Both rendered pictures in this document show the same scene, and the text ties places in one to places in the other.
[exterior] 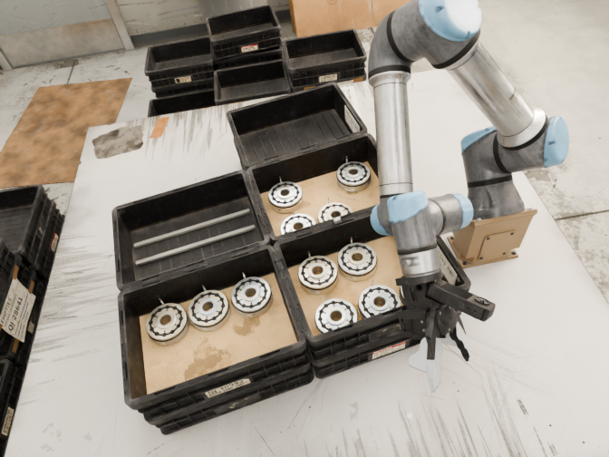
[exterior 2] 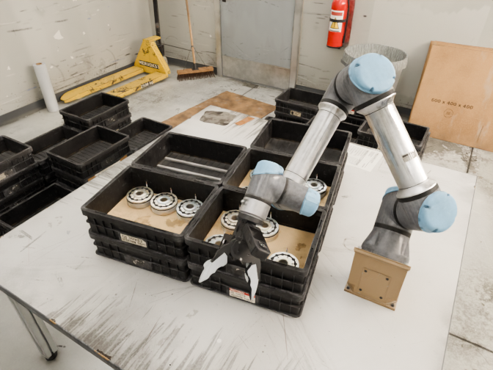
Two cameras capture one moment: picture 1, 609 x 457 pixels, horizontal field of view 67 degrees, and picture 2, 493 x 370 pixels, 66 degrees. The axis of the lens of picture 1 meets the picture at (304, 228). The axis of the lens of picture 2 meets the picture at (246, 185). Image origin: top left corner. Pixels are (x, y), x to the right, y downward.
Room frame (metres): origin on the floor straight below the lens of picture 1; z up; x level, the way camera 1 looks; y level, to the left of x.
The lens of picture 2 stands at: (-0.19, -0.59, 1.77)
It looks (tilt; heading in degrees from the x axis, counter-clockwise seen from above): 36 degrees down; 32
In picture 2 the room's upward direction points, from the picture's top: straight up
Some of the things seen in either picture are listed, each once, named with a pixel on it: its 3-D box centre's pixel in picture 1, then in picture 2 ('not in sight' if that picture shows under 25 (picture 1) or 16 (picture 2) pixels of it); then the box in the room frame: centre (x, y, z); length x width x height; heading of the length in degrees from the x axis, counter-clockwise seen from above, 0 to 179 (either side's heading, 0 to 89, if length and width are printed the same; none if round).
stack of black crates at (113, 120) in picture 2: not in sight; (101, 132); (1.42, 1.70, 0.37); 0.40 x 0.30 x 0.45; 1
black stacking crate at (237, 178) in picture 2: (326, 197); (282, 187); (0.92, -0.08, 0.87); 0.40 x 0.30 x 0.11; 101
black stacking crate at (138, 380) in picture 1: (213, 328); (154, 210); (0.55, 0.26, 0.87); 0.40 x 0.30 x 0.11; 101
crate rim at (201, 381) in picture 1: (207, 318); (152, 199); (0.55, 0.26, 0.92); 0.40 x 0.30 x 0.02; 101
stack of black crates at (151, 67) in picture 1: (188, 79); (301, 116); (2.59, 0.57, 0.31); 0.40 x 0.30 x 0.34; 91
